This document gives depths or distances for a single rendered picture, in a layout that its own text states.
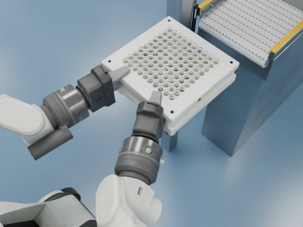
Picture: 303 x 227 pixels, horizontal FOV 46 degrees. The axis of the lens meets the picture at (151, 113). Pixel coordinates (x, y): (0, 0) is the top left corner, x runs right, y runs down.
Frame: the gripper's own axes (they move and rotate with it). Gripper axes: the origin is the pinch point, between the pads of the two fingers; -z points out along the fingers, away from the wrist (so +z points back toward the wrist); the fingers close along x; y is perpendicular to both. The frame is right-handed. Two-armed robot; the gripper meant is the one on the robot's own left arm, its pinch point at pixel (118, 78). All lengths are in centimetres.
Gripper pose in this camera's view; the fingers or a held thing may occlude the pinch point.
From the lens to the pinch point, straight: 86.8
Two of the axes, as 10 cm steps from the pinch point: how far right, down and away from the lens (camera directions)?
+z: -8.0, 5.0, -3.2
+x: 0.1, 5.5, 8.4
